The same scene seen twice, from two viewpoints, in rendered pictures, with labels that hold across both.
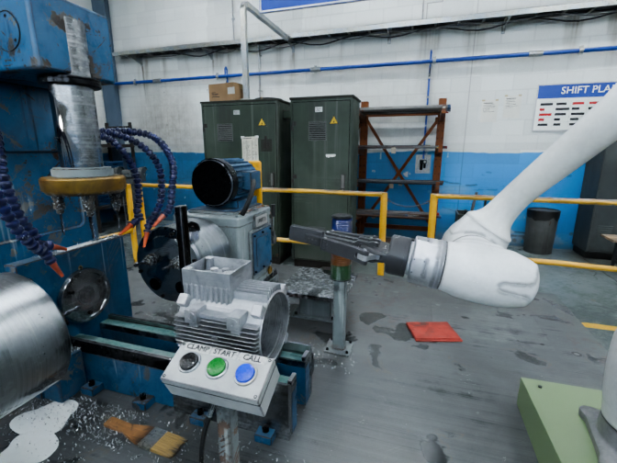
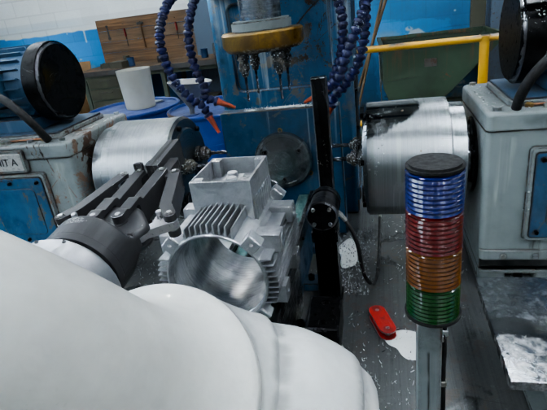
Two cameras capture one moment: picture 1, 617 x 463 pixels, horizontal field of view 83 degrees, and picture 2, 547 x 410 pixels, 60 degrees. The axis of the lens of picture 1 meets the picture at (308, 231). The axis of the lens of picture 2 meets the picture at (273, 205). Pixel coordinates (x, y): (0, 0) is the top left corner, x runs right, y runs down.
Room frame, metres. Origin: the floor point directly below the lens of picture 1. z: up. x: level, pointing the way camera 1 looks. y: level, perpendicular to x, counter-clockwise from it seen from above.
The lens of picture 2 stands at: (0.77, -0.54, 1.39)
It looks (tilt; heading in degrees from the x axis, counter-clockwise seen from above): 23 degrees down; 87
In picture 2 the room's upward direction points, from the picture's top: 8 degrees counter-clockwise
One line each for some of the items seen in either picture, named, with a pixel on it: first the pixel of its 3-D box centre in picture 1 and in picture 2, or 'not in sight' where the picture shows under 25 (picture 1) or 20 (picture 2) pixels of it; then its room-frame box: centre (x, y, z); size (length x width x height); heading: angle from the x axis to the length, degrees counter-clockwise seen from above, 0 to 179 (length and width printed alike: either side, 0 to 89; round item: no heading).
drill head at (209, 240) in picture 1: (191, 254); (422, 156); (1.16, 0.41, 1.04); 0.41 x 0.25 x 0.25; 162
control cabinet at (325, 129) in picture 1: (325, 186); not in sight; (4.18, -0.20, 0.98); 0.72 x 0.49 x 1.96; 72
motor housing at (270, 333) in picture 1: (236, 319); (234, 249); (0.74, 0.17, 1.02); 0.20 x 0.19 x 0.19; 72
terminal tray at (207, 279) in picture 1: (218, 278); (233, 188); (0.75, 0.21, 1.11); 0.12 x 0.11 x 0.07; 72
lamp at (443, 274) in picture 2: (341, 255); (433, 262); (0.97, -0.09, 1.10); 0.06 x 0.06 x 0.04
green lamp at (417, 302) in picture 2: (341, 270); (432, 294); (0.97, -0.09, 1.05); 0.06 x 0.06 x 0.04
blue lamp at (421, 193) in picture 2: (342, 225); (434, 188); (0.97, -0.09, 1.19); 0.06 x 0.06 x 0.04
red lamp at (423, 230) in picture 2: not in sight; (434, 226); (0.97, -0.09, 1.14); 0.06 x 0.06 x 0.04
